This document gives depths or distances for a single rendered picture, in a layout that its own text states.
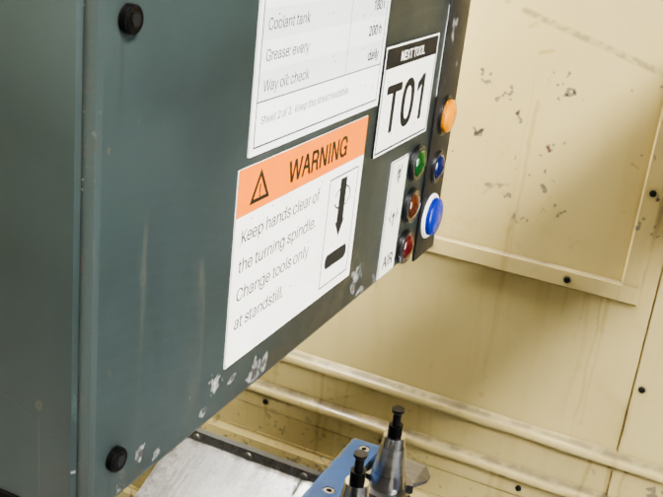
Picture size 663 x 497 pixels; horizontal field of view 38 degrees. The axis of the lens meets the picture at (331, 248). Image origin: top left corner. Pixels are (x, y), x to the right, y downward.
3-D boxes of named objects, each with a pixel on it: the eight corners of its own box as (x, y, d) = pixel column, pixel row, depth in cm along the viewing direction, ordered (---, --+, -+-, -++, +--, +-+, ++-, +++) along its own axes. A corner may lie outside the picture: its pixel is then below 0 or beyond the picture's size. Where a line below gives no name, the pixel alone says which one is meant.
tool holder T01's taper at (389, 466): (374, 468, 118) (381, 420, 115) (409, 478, 117) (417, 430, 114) (364, 488, 114) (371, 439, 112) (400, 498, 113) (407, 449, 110)
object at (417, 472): (435, 471, 122) (435, 466, 121) (420, 493, 117) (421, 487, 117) (384, 454, 124) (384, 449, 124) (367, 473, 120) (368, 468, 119)
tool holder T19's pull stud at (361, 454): (352, 474, 104) (356, 447, 103) (367, 479, 104) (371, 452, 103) (346, 482, 103) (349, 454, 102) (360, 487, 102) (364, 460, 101)
